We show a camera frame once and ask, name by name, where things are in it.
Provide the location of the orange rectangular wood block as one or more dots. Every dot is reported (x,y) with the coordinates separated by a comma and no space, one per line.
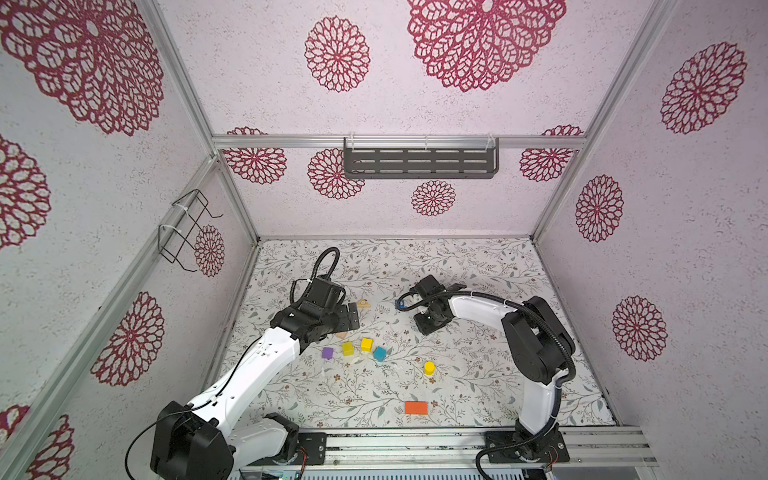
(416,408)

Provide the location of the dark grey wall shelf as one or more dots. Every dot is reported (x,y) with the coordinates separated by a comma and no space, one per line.
(419,163)

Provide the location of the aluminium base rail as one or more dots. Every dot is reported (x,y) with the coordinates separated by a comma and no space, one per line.
(456,448)

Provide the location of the yellow-green wood cube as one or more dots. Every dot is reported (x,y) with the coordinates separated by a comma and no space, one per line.
(348,349)

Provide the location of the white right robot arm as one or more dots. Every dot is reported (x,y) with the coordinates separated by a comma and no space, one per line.
(541,348)

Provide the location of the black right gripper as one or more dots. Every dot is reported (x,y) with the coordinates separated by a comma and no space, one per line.
(423,328)

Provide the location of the yellow wood cube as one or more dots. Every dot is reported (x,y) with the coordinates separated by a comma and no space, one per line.
(367,345)

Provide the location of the black wire wall basket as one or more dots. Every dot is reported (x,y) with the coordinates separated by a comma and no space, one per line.
(193,242)

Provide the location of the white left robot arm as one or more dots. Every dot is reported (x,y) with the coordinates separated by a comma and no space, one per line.
(201,439)

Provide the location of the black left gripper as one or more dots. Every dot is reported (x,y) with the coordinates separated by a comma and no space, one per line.
(344,322)

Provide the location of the yellow wood cylinder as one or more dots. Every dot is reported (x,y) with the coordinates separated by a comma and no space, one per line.
(429,368)

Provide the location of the teal wood cube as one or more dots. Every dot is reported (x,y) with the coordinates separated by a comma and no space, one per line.
(380,354)

